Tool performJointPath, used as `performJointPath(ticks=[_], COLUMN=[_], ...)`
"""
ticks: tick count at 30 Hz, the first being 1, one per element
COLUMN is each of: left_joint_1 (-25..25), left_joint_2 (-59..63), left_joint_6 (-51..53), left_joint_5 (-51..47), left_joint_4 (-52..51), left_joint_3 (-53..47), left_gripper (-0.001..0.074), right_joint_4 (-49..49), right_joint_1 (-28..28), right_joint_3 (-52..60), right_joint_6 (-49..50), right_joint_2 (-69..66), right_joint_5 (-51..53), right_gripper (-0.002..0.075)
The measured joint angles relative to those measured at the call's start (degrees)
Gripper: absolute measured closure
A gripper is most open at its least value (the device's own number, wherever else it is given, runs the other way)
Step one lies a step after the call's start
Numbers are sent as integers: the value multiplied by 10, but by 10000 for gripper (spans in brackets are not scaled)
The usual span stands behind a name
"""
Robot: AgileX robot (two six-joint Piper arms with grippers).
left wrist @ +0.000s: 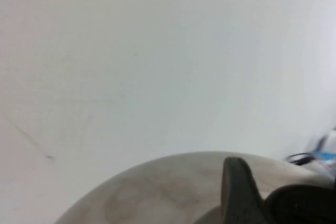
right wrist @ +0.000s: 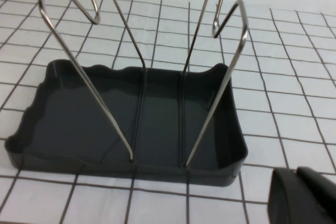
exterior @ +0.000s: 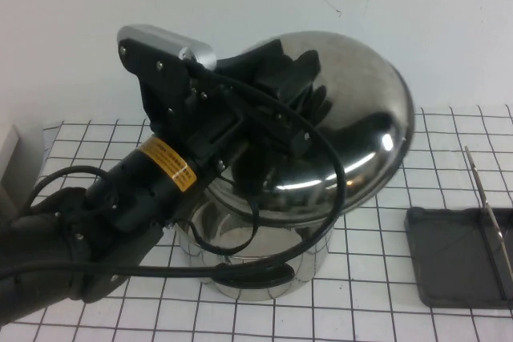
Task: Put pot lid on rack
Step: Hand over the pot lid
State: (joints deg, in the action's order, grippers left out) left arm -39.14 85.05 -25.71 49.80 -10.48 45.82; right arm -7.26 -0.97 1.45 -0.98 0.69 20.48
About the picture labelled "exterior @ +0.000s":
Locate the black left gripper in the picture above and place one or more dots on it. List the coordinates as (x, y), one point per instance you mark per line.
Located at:
(224, 129)

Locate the stainless steel pot lid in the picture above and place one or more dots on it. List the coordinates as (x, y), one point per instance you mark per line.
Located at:
(360, 125)

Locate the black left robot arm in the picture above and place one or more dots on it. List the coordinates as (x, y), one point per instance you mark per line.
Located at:
(80, 230)

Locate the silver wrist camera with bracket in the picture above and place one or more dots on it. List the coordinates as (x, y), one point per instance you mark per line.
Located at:
(160, 69)

